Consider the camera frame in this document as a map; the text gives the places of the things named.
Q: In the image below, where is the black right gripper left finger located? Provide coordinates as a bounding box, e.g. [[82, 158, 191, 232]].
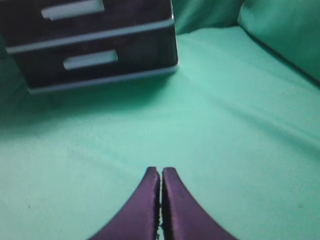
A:
[[90, 166, 161, 240]]

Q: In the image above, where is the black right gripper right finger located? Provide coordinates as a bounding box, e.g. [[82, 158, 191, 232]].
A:
[[161, 167, 235, 240]]

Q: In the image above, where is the bottom tinted drawer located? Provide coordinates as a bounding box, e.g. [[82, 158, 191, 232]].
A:
[[8, 25, 178, 93]]

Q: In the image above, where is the tinted drawer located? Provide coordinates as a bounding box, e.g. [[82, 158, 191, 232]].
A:
[[8, 25, 178, 93], [0, 0, 173, 47]]

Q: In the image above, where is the middle tinted drawer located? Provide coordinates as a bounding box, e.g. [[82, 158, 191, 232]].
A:
[[0, 0, 173, 47]]

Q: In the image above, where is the green cloth table cover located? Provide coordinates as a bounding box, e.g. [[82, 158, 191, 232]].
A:
[[0, 27, 320, 240]]

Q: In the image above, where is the green cloth backdrop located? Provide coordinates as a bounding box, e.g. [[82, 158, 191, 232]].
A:
[[172, 0, 320, 86]]

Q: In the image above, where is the white drawer cabinet frame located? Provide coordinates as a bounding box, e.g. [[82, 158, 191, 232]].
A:
[[3, 6, 179, 94]]

